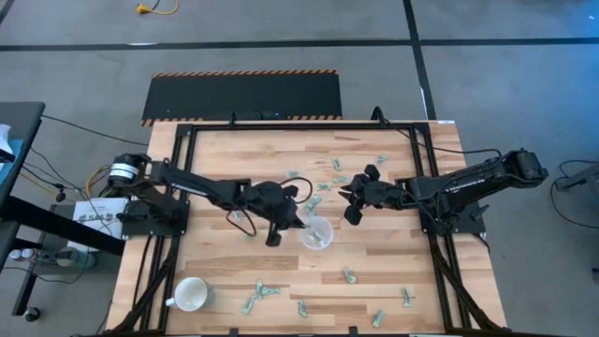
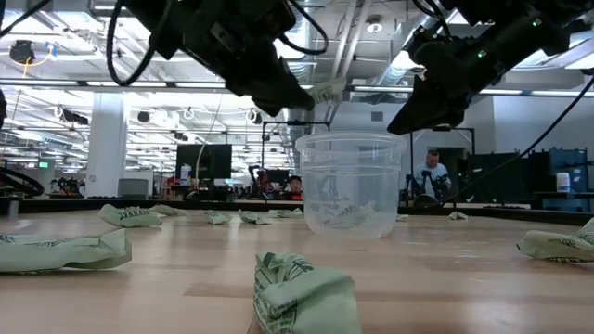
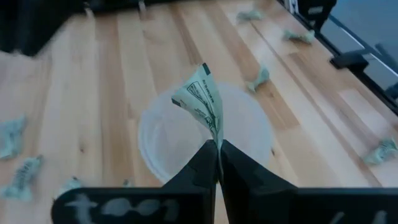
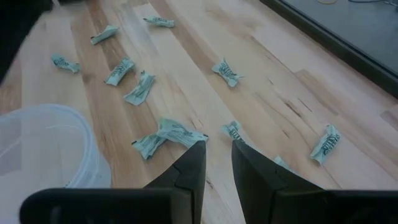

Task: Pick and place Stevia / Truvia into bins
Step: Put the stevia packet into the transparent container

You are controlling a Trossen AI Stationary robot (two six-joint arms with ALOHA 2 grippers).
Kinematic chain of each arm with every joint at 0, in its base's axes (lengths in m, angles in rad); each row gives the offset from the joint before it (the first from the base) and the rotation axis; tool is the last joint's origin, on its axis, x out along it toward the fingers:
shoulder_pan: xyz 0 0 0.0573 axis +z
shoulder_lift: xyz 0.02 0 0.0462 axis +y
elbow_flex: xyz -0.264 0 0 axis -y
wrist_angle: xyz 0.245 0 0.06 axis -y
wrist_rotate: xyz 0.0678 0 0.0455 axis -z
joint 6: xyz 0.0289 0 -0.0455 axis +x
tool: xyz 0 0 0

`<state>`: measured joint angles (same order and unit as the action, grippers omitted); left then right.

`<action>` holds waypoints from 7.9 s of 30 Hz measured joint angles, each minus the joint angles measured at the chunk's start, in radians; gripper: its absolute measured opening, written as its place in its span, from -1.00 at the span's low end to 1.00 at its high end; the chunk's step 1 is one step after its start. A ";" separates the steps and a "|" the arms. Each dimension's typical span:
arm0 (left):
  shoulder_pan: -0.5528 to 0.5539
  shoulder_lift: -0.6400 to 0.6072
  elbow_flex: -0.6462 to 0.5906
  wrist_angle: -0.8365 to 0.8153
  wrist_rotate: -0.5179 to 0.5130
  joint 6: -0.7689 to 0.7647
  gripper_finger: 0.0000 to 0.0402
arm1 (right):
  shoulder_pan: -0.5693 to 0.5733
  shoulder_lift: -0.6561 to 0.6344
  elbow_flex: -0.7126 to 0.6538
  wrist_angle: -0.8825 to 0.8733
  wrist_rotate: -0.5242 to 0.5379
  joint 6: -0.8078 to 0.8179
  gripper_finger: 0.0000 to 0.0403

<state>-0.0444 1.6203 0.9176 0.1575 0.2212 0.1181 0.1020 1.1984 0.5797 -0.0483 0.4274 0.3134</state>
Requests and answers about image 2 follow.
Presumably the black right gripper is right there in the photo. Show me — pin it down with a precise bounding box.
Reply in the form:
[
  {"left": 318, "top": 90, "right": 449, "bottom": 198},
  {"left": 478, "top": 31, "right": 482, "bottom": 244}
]
[{"left": 386, "top": 44, "right": 502, "bottom": 136}]

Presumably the silver spiral ventilation duct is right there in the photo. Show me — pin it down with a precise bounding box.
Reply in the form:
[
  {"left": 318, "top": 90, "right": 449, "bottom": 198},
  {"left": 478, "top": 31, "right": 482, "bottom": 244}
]
[{"left": 282, "top": 16, "right": 326, "bottom": 124}]

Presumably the black curved hose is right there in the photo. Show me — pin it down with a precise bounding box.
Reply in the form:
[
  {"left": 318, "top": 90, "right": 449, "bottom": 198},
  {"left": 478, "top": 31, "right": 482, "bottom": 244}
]
[{"left": 0, "top": 165, "right": 46, "bottom": 199}]

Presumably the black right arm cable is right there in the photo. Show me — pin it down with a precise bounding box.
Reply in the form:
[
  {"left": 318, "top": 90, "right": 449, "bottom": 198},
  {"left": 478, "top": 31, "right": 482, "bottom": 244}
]
[{"left": 443, "top": 76, "right": 594, "bottom": 206}]

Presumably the grey cabinet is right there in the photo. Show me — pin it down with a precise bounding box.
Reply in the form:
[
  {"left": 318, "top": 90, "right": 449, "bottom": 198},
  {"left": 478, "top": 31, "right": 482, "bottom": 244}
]
[{"left": 117, "top": 178, "right": 150, "bottom": 199}]

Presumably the person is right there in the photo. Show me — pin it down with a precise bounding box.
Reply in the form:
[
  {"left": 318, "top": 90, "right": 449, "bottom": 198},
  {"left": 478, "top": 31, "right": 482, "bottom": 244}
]
[
  {"left": 414, "top": 148, "right": 452, "bottom": 205},
  {"left": 283, "top": 174, "right": 305, "bottom": 201}
]

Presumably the clear plastic container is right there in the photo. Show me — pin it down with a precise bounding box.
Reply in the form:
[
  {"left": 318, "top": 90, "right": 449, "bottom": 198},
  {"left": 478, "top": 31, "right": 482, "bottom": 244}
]
[{"left": 294, "top": 130, "right": 408, "bottom": 241}]

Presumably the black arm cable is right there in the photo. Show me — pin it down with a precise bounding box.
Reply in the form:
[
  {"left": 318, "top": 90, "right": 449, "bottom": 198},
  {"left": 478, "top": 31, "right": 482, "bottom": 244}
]
[
  {"left": 105, "top": 0, "right": 330, "bottom": 88},
  {"left": 443, "top": 76, "right": 594, "bottom": 206}
]

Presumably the blue cabinet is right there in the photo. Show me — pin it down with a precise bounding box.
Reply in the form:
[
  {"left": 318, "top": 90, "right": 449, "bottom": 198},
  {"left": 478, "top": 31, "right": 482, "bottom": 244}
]
[{"left": 540, "top": 147, "right": 591, "bottom": 212}]

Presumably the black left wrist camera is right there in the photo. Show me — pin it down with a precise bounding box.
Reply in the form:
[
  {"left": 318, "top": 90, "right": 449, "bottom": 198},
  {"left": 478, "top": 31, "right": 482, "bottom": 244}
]
[{"left": 240, "top": 0, "right": 298, "bottom": 45}]

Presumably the black monitor screen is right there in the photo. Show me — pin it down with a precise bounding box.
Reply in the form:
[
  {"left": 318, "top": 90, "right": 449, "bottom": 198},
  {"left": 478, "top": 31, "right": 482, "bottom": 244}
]
[{"left": 174, "top": 144, "right": 233, "bottom": 189}]

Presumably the black background rig frame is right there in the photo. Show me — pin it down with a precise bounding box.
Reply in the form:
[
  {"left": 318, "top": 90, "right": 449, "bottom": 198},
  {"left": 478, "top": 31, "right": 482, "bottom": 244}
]
[{"left": 261, "top": 120, "right": 332, "bottom": 201}]

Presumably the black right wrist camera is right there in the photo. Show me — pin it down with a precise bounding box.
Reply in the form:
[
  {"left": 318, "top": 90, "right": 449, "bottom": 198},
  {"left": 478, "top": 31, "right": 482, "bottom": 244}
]
[{"left": 410, "top": 25, "right": 454, "bottom": 57}]

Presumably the black ceiling speaker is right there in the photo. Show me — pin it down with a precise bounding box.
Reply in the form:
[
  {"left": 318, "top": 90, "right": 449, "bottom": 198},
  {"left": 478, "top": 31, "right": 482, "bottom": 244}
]
[{"left": 8, "top": 39, "right": 37, "bottom": 65}]

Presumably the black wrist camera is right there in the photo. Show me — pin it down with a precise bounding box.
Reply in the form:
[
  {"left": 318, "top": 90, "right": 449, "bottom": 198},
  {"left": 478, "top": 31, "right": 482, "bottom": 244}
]
[
  {"left": 410, "top": 25, "right": 454, "bottom": 57},
  {"left": 240, "top": 0, "right": 298, "bottom": 45}
]

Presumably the red black background machine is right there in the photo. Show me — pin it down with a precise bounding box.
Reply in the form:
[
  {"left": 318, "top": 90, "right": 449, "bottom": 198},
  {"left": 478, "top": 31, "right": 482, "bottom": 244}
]
[{"left": 248, "top": 164, "right": 291, "bottom": 199}]

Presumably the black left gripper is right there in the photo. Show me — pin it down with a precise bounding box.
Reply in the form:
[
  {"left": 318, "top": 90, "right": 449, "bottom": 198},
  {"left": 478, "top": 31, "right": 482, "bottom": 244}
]
[{"left": 148, "top": 0, "right": 317, "bottom": 118}]

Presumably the white square pillar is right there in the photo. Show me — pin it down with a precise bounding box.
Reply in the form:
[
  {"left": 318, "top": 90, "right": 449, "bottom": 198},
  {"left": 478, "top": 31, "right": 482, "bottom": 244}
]
[{"left": 84, "top": 92, "right": 130, "bottom": 199}]

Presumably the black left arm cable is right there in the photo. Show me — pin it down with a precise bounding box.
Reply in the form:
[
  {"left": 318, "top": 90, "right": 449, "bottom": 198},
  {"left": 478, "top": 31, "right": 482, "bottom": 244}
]
[{"left": 105, "top": 0, "right": 330, "bottom": 88}]

